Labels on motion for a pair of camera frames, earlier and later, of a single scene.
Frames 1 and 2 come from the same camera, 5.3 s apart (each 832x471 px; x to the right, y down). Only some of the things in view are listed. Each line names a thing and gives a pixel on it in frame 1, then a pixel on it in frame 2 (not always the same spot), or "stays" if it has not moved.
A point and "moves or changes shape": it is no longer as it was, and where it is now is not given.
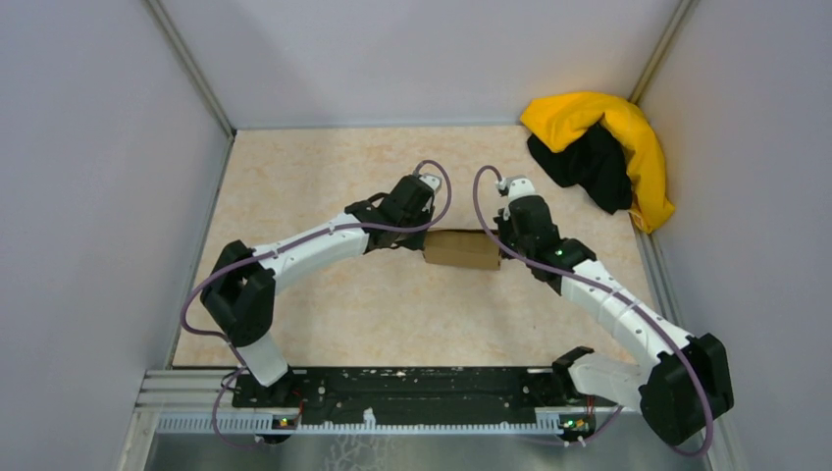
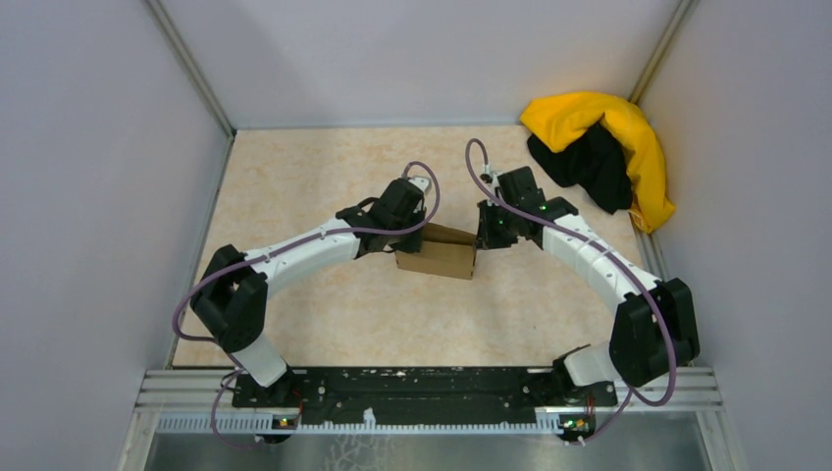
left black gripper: [415, 243] stays
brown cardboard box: [462, 248] moves or changes shape
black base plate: [428, 394] stays
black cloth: [597, 164] stays
